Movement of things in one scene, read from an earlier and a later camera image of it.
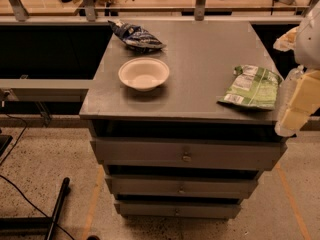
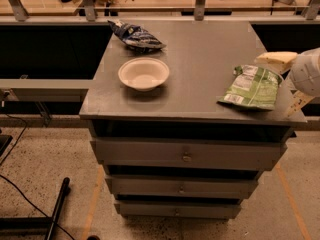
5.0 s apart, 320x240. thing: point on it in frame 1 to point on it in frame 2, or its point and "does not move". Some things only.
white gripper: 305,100 to 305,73
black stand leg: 34,226 does not move
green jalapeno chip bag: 254,86 does not move
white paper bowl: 143,73 does not move
